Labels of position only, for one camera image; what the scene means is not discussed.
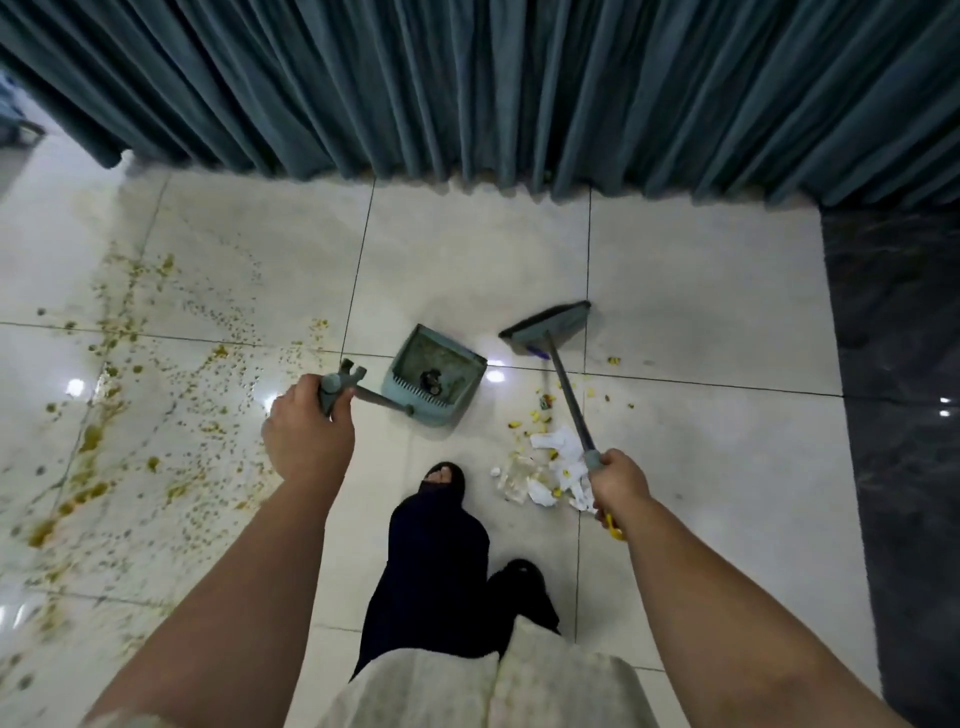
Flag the clear plastic wrapper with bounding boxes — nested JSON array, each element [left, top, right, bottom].
[[498, 453, 543, 505]]

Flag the person's left forearm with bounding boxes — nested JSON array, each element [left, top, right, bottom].
[[81, 471, 354, 728]]

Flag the crumpled white paper litter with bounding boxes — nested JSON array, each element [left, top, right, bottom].
[[490, 426, 599, 516]]

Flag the person's cream top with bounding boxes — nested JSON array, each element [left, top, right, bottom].
[[313, 615, 663, 728]]

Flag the scattered yellow food bits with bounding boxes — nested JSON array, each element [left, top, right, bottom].
[[507, 354, 639, 460]]

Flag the person's right hand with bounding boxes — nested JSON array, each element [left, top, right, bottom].
[[588, 448, 655, 528]]

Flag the teal plastic dustpan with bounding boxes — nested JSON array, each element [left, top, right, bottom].
[[318, 323, 489, 429]]

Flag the teal pleated curtain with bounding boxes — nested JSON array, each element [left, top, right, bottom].
[[0, 0, 960, 211]]

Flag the black slipper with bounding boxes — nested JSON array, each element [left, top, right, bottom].
[[416, 460, 468, 502]]

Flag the teal broom with grey handle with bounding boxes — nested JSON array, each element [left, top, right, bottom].
[[498, 300, 627, 543]]

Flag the spilled yellow food mess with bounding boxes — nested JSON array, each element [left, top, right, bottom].
[[0, 243, 348, 695]]

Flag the person's left hand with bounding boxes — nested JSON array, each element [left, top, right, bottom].
[[261, 372, 358, 490]]

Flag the person's dark trousers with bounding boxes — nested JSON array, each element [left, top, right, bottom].
[[351, 480, 561, 681]]

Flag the person's right forearm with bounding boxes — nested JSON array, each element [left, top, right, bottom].
[[611, 496, 915, 728]]

